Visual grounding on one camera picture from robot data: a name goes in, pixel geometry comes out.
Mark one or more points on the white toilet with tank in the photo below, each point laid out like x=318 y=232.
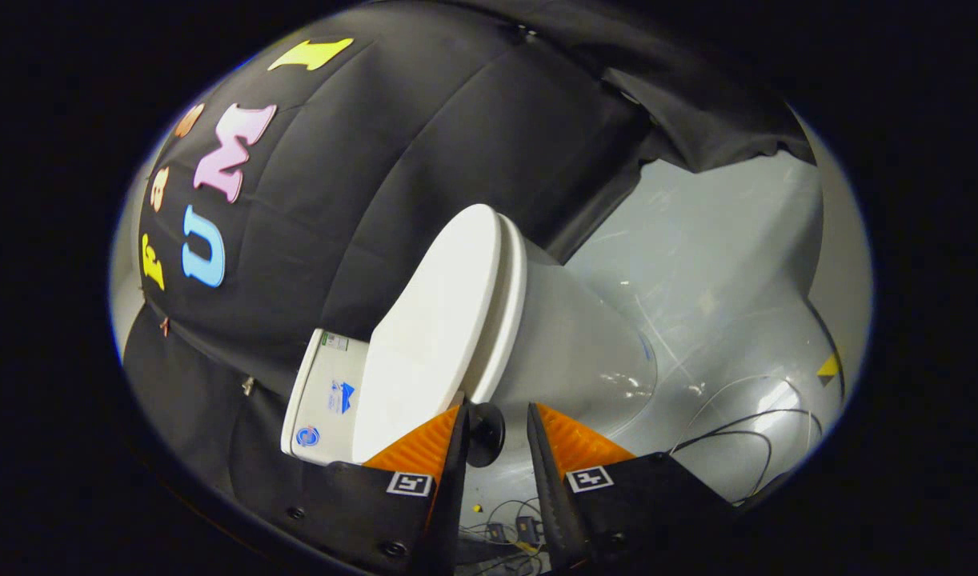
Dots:
x=569 y=352

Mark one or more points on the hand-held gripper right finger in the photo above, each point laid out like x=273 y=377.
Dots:
x=551 y=512

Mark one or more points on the white toilet seat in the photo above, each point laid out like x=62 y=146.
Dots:
x=509 y=304

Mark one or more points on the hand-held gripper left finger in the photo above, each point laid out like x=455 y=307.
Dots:
x=449 y=512

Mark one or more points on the black backdrop cloth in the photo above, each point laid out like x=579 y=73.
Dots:
x=361 y=176

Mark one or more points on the white toilet lid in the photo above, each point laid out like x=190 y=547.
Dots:
x=433 y=320

